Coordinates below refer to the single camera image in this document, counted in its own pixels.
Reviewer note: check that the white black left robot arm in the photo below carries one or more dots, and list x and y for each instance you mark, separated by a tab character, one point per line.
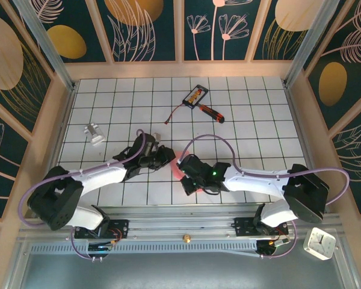
102	179

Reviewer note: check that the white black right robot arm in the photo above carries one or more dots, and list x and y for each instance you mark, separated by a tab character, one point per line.
252	183

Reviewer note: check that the white square clock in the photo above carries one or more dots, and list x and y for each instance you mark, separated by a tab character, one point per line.
319	243

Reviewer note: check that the orange black screwdriver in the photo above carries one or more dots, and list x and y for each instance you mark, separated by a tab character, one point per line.
216	116

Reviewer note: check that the brass knob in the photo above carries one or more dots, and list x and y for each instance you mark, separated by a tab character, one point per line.
185	238

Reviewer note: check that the white silver hinged device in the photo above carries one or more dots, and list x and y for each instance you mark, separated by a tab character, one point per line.
94	135

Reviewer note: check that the black controller board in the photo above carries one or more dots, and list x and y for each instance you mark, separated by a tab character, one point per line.
267	247
100	247

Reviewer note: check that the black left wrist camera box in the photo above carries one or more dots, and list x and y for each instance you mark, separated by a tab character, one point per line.
149	144

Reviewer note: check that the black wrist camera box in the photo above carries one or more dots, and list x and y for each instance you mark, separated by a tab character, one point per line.
149	144
194	167

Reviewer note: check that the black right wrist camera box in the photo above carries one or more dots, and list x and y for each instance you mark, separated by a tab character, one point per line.
194	167

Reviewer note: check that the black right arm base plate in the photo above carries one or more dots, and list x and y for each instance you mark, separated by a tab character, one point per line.
243	227

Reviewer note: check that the aluminium front rail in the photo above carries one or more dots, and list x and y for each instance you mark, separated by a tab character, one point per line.
174	221

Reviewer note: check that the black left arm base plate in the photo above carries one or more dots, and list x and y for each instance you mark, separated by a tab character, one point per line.
120	228

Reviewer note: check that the wall panel with leaf lines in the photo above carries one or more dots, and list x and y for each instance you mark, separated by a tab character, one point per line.
138	45

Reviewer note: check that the wall panel with pink flowers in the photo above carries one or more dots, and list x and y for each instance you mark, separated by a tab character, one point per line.
204	45

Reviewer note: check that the wall panel with feather lines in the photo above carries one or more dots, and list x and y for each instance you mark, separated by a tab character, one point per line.
355	162

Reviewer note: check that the wall panel with cream oval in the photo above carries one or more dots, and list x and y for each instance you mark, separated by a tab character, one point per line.
276	45

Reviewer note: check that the wall panel with yellow oval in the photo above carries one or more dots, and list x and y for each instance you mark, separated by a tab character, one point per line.
78	30
334	84

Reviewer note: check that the aluminium frame post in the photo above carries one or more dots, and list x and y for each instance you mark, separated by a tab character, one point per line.
307	39
48	48

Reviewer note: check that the wall panel with white flower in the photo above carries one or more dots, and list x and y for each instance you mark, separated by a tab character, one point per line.
3	156

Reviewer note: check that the wall panel with cream circle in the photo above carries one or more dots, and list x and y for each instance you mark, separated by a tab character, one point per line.
6	60

